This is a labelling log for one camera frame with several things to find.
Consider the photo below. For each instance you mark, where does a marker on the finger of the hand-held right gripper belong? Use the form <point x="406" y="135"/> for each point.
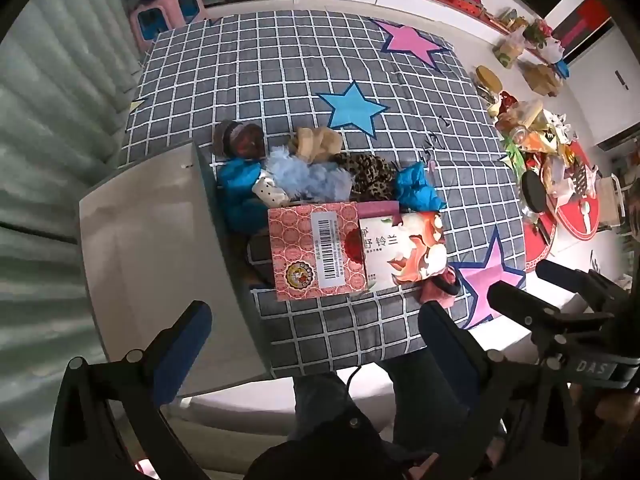
<point x="565" y="272"/>
<point x="520" y="305"/>

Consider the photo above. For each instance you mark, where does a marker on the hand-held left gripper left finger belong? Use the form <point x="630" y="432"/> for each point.
<point x="187" y="340"/>

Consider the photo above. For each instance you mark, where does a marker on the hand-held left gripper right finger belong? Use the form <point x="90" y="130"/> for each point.
<point x="440" y="335"/>

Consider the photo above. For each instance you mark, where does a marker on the grey storage box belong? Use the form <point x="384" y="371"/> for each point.
<point x="150" y="260"/>

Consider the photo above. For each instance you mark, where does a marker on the white polka dot scrunchie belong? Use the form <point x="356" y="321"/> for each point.
<point x="267" y="190"/>

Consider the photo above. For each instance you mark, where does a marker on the leopard print scrunchie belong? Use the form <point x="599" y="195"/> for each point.
<point x="370" y="177"/>

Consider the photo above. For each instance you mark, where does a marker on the light blue fluffy scrunchie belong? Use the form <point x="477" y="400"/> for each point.
<point x="310" y="177"/>

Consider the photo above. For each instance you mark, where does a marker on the brown striped sock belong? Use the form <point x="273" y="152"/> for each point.
<point x="240" y="140"/>

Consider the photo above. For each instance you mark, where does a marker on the beige sock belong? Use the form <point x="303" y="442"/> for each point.
<point x="315" y="144"/>

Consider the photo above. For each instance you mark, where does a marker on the black round pan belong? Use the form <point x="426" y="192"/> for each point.
<point x="532" y="192"/>

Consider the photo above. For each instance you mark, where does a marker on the floral print box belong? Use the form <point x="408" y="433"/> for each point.
<point x="405" y="255"/>

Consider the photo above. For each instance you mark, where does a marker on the pink patterned cardboard box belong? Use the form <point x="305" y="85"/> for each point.
<point x="300" y="245"/>

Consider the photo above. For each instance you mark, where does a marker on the brown cardboard box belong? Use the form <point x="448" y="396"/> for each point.
<point x="542" y="77"/>

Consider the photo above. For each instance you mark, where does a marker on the round bamboo lid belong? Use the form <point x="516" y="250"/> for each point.
<point x="488" y="78"/>

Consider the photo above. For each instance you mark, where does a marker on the pale green curtain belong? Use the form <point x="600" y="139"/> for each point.
<point x="50" y="110"/>

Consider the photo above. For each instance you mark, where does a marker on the checkered star blanket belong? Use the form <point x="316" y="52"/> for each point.
<point x="300" y="60"/>

